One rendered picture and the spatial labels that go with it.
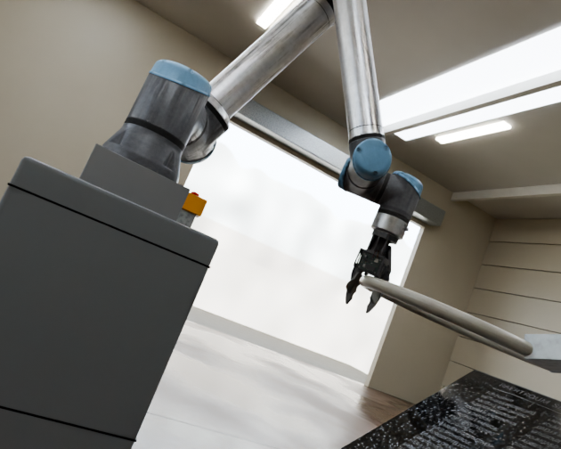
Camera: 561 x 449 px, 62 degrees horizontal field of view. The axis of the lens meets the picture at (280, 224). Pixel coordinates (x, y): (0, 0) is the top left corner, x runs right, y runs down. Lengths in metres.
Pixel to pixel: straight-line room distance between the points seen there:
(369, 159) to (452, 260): 8.62
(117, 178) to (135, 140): 0.10
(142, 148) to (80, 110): 6.15
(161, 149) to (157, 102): 0.11
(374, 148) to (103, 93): 6.36
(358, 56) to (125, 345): 0.85
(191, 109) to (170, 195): 0.22
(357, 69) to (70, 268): 0.79
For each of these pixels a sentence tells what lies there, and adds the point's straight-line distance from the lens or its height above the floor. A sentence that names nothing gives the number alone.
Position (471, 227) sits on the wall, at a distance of 10.00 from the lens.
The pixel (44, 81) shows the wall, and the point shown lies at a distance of 7.32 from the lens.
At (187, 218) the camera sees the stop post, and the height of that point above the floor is 0.97.
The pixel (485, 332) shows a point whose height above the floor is 0.87.
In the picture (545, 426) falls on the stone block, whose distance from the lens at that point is 0.91.
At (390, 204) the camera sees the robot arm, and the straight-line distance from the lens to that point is 1.26.
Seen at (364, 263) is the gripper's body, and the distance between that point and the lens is 1.23.
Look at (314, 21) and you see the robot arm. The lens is 1.44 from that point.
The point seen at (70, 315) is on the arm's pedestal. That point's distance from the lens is 0.97.
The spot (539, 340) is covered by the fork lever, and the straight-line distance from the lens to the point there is 1.08.
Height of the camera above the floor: 0.78
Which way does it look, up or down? 9 degrees up
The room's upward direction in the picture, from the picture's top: 22 degrees clockwise
